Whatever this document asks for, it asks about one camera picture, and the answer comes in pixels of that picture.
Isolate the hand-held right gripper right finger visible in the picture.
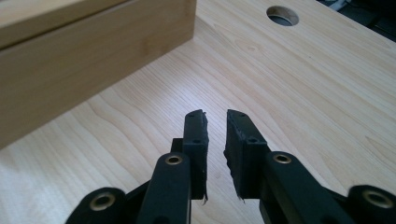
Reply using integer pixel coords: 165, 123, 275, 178
223, 109, 271, 203

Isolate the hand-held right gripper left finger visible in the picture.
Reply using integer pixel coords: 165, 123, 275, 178
171, 109, 209, 204

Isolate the light brown wooden box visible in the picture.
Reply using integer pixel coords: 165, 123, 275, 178
0, 0, 198, 149

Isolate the wooden box lid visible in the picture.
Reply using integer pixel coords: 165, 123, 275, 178
0, 0, 139, 50

